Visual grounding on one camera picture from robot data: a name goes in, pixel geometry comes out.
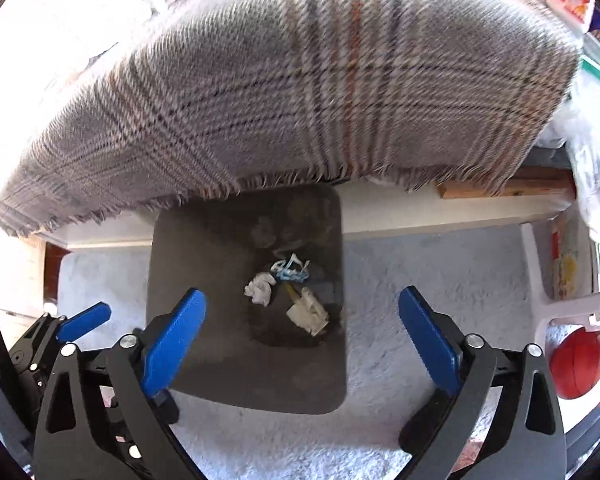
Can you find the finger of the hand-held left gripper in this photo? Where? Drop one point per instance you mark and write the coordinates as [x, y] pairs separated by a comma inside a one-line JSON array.
[[85, 322]]

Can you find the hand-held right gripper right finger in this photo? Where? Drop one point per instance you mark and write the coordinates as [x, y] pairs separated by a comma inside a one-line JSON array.
[[430, 345]]

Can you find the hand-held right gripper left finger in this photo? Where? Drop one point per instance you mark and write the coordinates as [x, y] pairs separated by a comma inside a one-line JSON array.
[[175, 340]]

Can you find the dark brown square bin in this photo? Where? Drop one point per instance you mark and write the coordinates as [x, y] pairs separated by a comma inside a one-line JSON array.
[[215, 260]]

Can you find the crumpled white tissue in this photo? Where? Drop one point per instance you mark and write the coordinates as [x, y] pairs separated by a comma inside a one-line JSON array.
[[260, 287]]

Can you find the beige crushed carton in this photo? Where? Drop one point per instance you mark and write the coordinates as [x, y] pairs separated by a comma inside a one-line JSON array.
[[307, 312]]

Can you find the blue white crumpled wrapper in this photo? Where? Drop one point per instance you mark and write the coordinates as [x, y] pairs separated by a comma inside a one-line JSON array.
[[290, 274]]

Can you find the orange basketball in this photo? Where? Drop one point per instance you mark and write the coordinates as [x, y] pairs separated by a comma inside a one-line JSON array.
[[577, 365]]

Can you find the white plastic rack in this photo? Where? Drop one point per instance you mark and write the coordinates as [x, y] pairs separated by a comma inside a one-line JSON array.
[[580, 307]]

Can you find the colourful cardboard box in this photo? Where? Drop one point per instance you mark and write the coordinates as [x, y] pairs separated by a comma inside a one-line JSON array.
[[567, 260]]

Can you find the wooden board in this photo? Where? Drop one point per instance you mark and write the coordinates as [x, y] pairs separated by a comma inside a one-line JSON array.
[[505, 187]]

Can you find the clear plastic bag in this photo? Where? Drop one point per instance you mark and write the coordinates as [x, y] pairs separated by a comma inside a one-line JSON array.
[[587, 160]]

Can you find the grey plaid fringed table cloth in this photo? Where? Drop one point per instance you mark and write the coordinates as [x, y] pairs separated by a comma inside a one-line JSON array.
[[280, 85]]

